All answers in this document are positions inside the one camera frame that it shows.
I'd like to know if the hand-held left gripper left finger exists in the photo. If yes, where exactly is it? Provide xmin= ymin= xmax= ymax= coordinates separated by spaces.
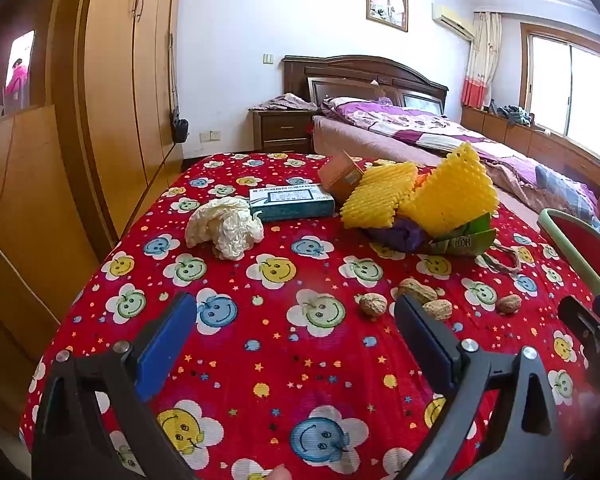
xmin=32 ymin=291 xmax=198 ymax=480

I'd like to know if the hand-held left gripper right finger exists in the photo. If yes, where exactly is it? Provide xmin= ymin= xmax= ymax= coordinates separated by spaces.
xmin=394 ymin=294 xmax=566 ymax=480

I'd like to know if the red bin with green rim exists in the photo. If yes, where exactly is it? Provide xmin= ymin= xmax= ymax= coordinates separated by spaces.
xmin=536 ymin=207 xmax=600 ymax=308

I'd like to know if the green carton piece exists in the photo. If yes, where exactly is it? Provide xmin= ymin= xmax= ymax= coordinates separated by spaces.
xmin=427 ymin=212 xmax=498 ymax=257

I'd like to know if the brown twine ring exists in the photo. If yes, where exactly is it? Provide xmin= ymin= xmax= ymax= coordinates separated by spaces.
xmin=475 ymin=240 xmax=523 ymax=276

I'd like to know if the purple wrapper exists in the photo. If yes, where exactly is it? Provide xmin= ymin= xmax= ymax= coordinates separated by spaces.
xmin=365 ymin=217 xmax=428 ymax=253

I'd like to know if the white paper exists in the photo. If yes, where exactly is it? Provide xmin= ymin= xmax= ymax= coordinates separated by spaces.
xmin=185 ymin=196 xmax=265 ymax=261

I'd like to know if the yellow foam fruit net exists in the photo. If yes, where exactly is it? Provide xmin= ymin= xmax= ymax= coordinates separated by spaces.
xmin=399 ymin=141 xmax=501 ymax=237
xmin=340 ymin=161 xmax=420 ymax=231

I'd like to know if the orange cardboard box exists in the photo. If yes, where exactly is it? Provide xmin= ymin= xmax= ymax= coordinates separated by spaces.
xmin=317 ymin=151 xmax=365 ymax=198

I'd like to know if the teal and white box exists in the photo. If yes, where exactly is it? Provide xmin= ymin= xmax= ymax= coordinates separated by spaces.
xmin=249 ymin=184 xmax=336 ymax=222

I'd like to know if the red smiley flower tablecloth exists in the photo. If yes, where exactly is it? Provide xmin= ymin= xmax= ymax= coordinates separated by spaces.
xmin=20 ymin=152 xmax=600 ymax=480

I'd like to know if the blue plaid cloth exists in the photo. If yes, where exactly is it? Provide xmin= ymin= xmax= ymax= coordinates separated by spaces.
xmin=535 ymin=165 xmax=600 ymax=211

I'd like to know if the long wooden window cabinet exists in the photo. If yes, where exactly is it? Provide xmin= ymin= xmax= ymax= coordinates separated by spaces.
xmin=461 ymin=105 xmax=600 ymax=221

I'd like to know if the bed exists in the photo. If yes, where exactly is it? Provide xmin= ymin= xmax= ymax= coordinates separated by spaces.
xmin=312 ymin=115 xmax=600 ymax=241

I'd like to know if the wooden shelf cabinet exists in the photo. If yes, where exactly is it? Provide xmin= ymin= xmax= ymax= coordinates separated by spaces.
xmin=0 ymin=105 xmax=116 ymax=441

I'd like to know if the blue-green clothes pile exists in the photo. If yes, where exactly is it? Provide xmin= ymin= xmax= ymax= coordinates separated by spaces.
xmin=497 ymin=105 xmax=533 ymax=127

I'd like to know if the purple patterned quilt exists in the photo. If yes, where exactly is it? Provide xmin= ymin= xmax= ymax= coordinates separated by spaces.
xmin=322 ymin=97 xmax=600 ymax=211

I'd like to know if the window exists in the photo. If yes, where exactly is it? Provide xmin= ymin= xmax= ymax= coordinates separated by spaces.
xmin=520 ymin=22 xmax=600 ymax=163

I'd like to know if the wooden wardrobe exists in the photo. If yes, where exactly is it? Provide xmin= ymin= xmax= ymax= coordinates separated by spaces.
xmin=77 ymin=0 xmax=186 ymax=241

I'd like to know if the dark wooden nightstand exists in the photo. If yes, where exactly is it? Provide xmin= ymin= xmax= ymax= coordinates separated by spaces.
xmin=250 ymin=109 xmax=316 ymax=155

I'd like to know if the pink clothes pile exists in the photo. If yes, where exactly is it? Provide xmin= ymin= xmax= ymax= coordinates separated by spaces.
xmin=247 ymin=92 xmax=318 ymax=112

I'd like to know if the dark wooden headboard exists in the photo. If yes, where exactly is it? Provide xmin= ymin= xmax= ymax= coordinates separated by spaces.
xmin=282 ymin=55 xmax=449 ymax=116

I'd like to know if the white and red curtain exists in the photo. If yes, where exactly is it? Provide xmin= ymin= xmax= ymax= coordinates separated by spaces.
xmin=461 ymin=11 xmax=502 ymax=109

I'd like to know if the white air conditioner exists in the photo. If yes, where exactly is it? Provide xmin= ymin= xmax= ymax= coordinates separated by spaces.
xmin=431 ymin=2 xmax=477 ymax=41

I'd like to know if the framed wall photo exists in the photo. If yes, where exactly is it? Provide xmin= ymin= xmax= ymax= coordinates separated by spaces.
xmin=366 ymin=0 xmax=409 ymax=33

